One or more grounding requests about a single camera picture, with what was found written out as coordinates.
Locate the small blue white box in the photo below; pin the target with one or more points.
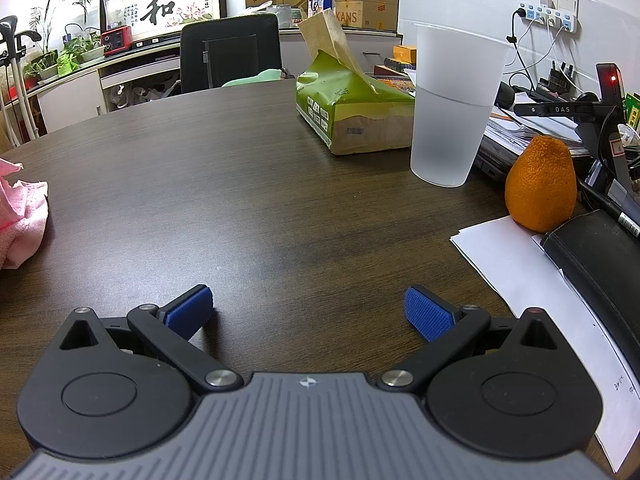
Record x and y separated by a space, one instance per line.
320 6

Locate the green tissue pack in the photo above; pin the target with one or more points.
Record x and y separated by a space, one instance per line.
360 120

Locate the framed calligraphy with lotus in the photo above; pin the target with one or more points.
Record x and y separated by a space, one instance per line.
160 10

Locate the pink towel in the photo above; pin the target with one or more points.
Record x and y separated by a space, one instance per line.
20 225

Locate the black office chair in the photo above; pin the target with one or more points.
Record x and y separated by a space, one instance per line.
230 55

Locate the red blender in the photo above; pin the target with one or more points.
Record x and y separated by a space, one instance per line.
117 37

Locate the low potted green plants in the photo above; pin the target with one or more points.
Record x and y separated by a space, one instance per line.
70 57

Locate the orange box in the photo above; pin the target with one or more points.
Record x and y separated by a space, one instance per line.
405 54

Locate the black leather case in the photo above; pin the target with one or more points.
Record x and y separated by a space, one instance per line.
600 260

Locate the open cardboard box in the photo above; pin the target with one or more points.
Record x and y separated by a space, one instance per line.
370 12

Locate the orange citrus fruit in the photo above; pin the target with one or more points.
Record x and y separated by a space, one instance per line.
540 185

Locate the tall leafy plant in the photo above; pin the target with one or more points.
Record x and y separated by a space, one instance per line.
50 15

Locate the white power strip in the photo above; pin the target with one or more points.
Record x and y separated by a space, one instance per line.
547 16

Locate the stack of books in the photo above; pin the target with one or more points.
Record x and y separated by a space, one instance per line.
395 80

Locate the black marker pen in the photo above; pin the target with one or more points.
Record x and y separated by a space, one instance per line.
607 208

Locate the translucent plastic cup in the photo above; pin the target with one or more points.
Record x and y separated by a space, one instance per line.
450 135

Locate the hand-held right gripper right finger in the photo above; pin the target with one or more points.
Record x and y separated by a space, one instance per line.
429 312

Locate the white sideboard cabinet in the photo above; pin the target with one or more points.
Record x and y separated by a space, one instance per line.
70 100

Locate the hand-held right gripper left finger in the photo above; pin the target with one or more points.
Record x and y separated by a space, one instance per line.
190 311

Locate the plastic bags in sideboard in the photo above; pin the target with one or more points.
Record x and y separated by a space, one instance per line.
145 94

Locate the light green cloth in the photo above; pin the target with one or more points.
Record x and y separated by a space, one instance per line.
260 77

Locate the stack of papers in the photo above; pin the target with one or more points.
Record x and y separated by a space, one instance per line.
525 130

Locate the black desk organizer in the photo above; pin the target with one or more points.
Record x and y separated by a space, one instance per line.
555 80

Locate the white paper sheet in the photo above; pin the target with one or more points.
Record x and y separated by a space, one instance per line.
520 280

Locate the black desk stand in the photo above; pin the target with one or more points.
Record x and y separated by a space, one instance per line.
607 85

